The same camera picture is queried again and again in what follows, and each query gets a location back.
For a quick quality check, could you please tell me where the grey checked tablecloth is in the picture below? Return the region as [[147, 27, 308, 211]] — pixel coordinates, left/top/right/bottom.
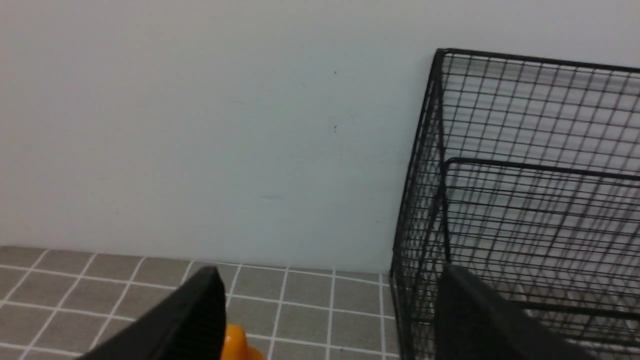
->
[[0, 245, 401, 360]]

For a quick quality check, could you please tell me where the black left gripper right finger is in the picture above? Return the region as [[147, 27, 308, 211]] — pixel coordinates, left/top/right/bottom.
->
[[434, 265, 592, 360]]

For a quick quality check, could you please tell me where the black wire mesh rack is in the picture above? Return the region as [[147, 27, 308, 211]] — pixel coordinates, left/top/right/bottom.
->
[[389, 48, 640, 360]]

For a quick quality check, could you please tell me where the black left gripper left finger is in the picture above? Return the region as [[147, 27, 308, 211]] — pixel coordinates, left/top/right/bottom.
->
[[80, 266, 227, 360]]

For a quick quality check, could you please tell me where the dark sauce bottle orange cap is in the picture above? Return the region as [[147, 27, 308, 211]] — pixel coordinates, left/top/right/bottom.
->
[[220, 324, 265, 360]]

